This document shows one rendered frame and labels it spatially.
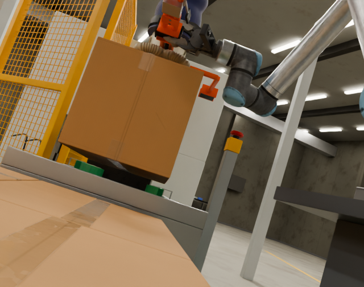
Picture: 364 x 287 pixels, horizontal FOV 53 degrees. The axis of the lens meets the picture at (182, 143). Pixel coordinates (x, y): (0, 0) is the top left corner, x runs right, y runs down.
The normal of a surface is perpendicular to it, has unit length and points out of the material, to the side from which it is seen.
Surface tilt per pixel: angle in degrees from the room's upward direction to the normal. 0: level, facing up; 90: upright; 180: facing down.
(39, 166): 90
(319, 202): 90
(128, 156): 89
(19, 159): 90
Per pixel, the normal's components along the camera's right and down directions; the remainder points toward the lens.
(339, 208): -0.87, -0.34
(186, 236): 0.14, -0.10
